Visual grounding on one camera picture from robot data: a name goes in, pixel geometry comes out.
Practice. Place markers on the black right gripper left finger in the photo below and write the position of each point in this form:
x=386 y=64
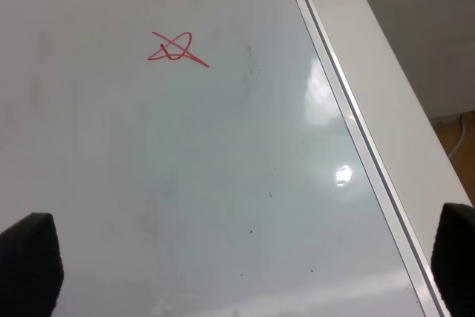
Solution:
x=32 y=272

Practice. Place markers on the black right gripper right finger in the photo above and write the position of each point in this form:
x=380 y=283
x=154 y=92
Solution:
x=452 y=259

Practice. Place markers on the red marker scribble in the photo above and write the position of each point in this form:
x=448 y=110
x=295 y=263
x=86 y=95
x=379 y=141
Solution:
x=175 y=49

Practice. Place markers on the white whiteboard with aluminium frame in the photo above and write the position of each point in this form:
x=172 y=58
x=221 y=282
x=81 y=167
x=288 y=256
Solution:
x=243 y=189

